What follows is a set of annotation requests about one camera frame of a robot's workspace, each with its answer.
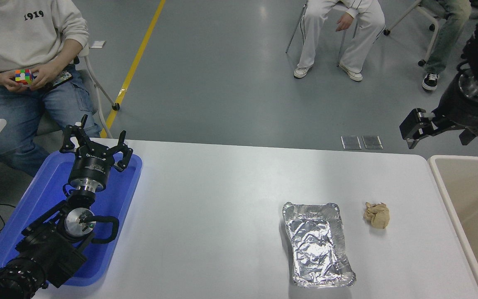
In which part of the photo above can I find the phone with patterned case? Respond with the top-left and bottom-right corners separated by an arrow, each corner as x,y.
47,71 -> 73,88

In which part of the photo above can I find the blue plastic tray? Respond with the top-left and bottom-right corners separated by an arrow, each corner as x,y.
0,149 -> 143,288

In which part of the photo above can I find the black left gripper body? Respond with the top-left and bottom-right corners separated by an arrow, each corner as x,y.
69,150 -> 115,187

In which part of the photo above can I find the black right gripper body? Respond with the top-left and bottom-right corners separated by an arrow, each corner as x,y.
433,75 -> 478,146

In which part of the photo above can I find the colourful puzzle cube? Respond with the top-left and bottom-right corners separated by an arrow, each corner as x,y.
14,69 -> 34,86

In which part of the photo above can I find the crumpled tan paper ball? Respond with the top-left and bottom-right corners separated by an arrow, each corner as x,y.
363,202 -> 390,229

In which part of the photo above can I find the person's left hand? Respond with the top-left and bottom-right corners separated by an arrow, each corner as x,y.
29,62 -> 60,91
335,12 -> 356,32

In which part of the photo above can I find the person's right hand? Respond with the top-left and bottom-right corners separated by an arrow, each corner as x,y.
0,71 -> 30,93

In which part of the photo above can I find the silver foil tray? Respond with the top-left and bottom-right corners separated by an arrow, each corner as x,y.
282,202 -> 356,288

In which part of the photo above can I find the person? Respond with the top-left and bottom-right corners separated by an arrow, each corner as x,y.
421,0 -> 478,92
293,0 -> 386,82
0,0 -> 102,177

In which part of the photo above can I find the white wheeled chair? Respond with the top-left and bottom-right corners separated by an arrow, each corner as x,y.
383,0 -> 442,67

